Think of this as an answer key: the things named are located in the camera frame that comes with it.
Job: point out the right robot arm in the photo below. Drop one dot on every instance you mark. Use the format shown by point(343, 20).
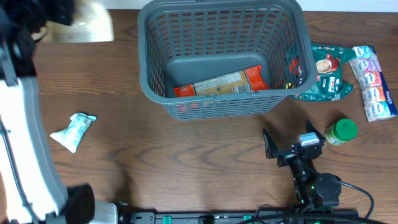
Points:
point(313, 189)

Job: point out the grey plastic basket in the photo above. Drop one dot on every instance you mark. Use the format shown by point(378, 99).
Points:
point(184, 42)

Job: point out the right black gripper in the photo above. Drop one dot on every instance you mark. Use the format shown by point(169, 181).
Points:
point(292, 154)

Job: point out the beige paper pouch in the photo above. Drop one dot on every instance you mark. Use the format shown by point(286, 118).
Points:
point(91, 23)

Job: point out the tissue pack multipack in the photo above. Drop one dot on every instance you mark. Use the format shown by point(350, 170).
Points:
point(378, 102)

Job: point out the green coffee bag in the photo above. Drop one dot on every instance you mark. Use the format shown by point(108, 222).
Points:
point(329, 85)

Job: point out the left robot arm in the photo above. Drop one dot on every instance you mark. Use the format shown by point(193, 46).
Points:
point(34, 190)

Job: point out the light blue wipes packet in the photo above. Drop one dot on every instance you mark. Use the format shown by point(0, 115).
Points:
point(71, 136)

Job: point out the green lid jar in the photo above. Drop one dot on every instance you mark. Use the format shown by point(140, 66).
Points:
point(341, 132)

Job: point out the orange pasta package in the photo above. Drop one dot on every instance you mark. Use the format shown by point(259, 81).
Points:
point(242, 81)

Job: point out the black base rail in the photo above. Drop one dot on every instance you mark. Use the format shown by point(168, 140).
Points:
point(202, 218)

